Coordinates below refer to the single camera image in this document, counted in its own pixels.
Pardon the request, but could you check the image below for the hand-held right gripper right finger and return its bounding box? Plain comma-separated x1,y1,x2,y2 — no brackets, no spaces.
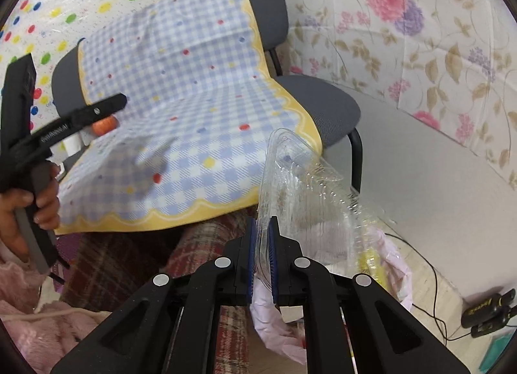
269,216,471,374

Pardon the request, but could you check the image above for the blue checked dotted cloth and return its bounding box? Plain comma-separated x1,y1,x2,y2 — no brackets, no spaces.
52,0,324,235

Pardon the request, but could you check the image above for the black electronic device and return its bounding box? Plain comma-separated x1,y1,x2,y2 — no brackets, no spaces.
460,289,517,338

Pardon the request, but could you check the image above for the yellow-edged wrapper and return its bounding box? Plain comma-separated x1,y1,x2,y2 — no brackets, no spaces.
357,249,388,290

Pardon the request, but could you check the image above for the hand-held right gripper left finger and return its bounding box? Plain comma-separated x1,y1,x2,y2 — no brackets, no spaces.
50,218,257,374

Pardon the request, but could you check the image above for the white toilet paper roll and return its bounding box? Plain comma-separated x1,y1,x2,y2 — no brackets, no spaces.
65,134,91,157

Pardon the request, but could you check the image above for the teal packet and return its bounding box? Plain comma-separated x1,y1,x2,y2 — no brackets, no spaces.
477,336,513,374

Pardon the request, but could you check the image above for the person's left hand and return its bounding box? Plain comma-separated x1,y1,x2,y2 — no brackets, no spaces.
0,163,62,258

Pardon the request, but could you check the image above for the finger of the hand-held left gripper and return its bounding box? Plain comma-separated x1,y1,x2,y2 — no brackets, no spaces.
70,93,128,133

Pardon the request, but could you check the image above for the black cable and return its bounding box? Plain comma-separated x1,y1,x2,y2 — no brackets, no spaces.
380,231,471,342

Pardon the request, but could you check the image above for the clear plastic container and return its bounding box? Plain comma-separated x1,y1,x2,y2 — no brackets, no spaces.
256,128,388,306

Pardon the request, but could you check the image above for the person's left forearm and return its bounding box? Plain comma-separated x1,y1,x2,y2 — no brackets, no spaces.
0,251,114,374

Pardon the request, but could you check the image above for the grey office chair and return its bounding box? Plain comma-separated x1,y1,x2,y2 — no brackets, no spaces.
52,0,364,193

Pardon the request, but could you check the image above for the pink trash bag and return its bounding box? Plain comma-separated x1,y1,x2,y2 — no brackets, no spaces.
248,229,413,367

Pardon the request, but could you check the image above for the red apple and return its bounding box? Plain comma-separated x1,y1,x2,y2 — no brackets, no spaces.
92,116,119,136

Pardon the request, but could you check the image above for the floral print plastic sheet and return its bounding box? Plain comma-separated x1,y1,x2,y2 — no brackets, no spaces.
234,0,517,193

